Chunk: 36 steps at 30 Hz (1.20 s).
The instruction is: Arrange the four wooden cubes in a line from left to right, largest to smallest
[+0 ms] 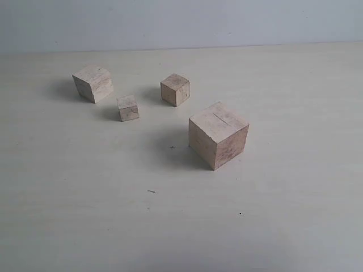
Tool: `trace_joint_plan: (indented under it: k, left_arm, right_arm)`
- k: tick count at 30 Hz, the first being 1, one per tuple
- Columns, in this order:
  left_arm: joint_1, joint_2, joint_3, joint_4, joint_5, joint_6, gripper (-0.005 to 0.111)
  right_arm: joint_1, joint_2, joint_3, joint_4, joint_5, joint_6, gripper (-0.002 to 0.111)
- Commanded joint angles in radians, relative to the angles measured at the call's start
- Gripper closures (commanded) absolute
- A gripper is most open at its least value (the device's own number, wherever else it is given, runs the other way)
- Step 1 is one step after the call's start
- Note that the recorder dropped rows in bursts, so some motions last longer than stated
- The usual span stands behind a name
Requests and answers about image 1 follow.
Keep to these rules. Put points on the third largest wooden cube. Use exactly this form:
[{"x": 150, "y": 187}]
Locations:
[{"x": 175, "y": 89}]

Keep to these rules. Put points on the smallest wooden cube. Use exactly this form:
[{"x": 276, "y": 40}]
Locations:
[{"x": 128, "y": 108}]

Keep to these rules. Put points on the second largest wooden cube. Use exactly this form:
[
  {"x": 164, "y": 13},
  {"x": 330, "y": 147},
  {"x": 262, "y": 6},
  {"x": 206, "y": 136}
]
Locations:
[{"x": 93, "y": 83}]

